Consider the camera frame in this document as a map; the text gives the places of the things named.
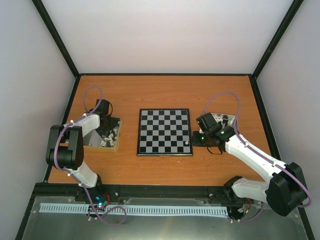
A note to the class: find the light blue cable duct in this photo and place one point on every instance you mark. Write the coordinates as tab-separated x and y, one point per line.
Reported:
140	210

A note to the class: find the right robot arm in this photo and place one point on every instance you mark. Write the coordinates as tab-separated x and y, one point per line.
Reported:
283	186

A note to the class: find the clear tray of black pieces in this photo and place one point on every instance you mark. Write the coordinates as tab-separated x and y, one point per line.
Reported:
225	118

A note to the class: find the black and white chessboard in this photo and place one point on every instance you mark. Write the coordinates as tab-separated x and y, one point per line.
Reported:
163	132

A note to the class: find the black aluminium frame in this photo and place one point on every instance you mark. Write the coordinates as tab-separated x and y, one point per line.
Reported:
60	188

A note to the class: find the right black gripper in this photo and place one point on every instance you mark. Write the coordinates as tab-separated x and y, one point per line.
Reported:
195	140

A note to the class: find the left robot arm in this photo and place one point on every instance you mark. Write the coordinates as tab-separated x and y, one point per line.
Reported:
65	149

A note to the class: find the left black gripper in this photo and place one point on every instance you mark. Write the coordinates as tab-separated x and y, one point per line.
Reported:
112	124

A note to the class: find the green lit circuit board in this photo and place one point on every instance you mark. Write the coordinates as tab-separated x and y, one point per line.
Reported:
103	200

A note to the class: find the tan tray of white pieces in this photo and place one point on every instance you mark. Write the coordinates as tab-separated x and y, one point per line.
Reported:
109	143

